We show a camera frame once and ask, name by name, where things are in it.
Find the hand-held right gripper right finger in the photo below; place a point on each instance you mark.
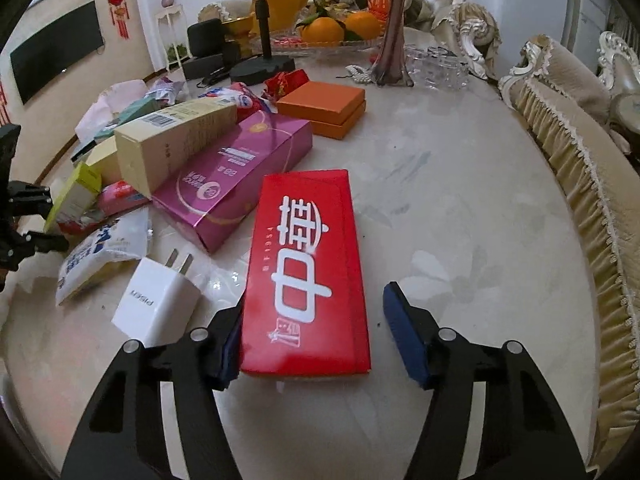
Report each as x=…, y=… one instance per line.
x=406, y=340

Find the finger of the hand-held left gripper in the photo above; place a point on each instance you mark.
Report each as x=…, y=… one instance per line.
x=30, y=199
x=42, y=244

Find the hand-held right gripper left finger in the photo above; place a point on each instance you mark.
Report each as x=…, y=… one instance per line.
x=229, y=355

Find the red box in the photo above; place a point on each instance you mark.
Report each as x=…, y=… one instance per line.
x=305, y=260

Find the teal bear print box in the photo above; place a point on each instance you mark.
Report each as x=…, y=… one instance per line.
x=131, y=112

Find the orange box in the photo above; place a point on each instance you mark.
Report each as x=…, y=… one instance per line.
x=320, y=102

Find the yellow-green small box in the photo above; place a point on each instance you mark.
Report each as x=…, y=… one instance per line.
x=75, y=195

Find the white blue tissue packet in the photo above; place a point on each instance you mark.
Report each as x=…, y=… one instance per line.
x=95, y=255

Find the small cream box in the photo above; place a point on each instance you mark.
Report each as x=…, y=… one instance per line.
x=102, y=160

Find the pink flat packet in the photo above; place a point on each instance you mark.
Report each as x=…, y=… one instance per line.
x=120, y=195

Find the white charger plug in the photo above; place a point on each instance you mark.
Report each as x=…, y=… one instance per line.
x=150, y=300

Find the pink tissue pack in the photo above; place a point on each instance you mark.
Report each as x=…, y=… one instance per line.
x=97, y=110

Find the black television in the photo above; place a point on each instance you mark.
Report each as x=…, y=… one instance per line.
x=55, y=52

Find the beige box with barcode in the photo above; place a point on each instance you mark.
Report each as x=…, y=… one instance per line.
x=170, y=140

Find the crumpled white plastic packet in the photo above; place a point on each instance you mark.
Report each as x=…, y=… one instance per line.
x=165, y=90

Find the magenta long box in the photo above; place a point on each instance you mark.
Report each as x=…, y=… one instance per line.
x=235, y=170

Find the green potted plant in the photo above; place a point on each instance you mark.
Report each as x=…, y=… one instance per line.
x=177, y=51

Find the black box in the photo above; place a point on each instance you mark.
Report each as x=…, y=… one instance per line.
x=200, y=66

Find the white plant stand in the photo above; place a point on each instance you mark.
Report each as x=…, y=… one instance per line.
x=172, y=12

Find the white red blue snack packet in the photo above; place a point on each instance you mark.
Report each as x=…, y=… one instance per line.
x=235, y=95

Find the fringed beige sofa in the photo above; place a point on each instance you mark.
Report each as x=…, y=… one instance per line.
x=575, y=160

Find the gold bowl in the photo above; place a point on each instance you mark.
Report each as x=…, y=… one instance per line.
x=239, y=26

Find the black pole stand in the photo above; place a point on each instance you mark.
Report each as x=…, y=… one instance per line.
x=262, y=67

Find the glass ashtray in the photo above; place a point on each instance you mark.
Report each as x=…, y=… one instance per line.
x=440, y=72

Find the white beaded ornament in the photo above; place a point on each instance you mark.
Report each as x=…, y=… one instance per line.
x=360, y=74

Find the red crumpled wrapper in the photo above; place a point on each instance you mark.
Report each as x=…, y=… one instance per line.
x=287, y=82

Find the glass fruit tray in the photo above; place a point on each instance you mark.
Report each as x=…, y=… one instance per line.
x=320, y=49

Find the dark purple glass vase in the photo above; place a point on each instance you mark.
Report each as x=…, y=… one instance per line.
x=392, y=35

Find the round patterned cushion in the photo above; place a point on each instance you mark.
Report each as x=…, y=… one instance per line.
x=627, y=115

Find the orange fruit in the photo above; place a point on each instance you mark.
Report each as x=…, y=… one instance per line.
x=322, y=30
x=364, y=25

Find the red wall decoration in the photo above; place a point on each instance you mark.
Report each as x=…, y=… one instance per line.
x=3, y=102

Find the red knot wall hanging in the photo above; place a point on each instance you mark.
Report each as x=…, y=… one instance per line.
x=118, y=2

